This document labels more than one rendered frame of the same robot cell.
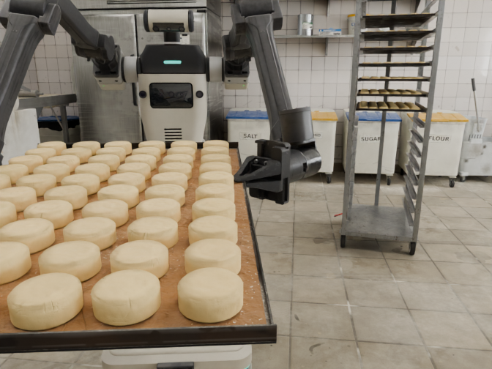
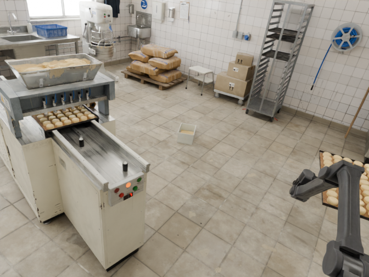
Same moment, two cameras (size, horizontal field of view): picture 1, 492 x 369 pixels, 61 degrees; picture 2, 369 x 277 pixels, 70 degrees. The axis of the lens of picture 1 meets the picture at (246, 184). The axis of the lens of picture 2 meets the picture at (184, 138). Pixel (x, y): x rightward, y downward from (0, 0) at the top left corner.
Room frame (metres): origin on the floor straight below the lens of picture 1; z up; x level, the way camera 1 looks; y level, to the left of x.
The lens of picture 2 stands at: (2.04, -0.24, 1.90)
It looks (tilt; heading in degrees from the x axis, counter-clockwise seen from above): 31 degrees down; 204
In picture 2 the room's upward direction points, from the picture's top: 7 degrees clockwise
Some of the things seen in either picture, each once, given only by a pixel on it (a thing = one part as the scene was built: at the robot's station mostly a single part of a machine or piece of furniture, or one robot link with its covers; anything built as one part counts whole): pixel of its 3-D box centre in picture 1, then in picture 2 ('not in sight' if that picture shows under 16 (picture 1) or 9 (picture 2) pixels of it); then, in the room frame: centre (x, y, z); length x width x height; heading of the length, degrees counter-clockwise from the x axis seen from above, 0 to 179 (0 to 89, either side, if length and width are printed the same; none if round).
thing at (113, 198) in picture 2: not in sight; (126, 188); (1.05, -1.01, 0.77); 0.24 x 0.04 x 0.14; 161
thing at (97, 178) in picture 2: not in sight; (39, 117); (0.88, -1.99, 0.87); 2.01 x 0.03 x 0.07; 71
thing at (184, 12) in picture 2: not in sight; (184, 11); (-3.28, -2.93, 1.37); 0.27 x 0.02 x 0.40; 83
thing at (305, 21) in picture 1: (305, 25); not in sight; (4.88, -0.66, 1.67); 0.18 x 0.18 x 0.22
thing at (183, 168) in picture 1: (175, 172); not in sight; (0.62, 0.11, 1.04); 0.05 x 0.05 x 0.02
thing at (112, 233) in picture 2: not in sight; (99, 194); (0.94, -1.36, 0.45); 0.70 x 0.34 x 0.90; 71
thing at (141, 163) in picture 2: not in sight; (75, 109); (0.60, -1.90, 0.87); 2.01 x 0.03 x 0.07; 71
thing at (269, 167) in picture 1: (253, 182); not in sight; (0.64, -0.01, 1.02); 0.09 x 0.07 x 0.07; 139
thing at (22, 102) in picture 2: not in sight; (61, 102); (0.78, -1.84, 1.01); 0.72 x 0.33 x 0.34; 161
